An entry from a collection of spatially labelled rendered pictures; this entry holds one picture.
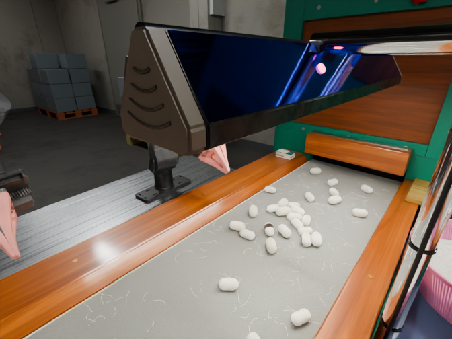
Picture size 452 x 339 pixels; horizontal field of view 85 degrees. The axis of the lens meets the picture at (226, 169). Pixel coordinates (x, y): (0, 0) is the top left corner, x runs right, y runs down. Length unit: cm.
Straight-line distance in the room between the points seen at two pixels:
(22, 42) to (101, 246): 711
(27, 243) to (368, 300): 75
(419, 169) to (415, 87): 23
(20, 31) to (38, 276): 715
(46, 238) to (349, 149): 89
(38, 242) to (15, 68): 677
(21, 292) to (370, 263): 57
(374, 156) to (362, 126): 12
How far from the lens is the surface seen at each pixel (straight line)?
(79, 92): 605
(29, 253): 78
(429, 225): 34
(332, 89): 32
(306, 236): 56
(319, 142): 90
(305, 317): 43
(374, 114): 91
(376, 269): 53
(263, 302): 45
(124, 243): 54
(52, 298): 50
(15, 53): 747
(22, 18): 760
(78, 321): 48
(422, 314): 62
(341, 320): 43
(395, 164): 85
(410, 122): 90
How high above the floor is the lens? 109
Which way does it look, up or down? 24 degrees down
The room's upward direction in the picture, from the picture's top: straight up
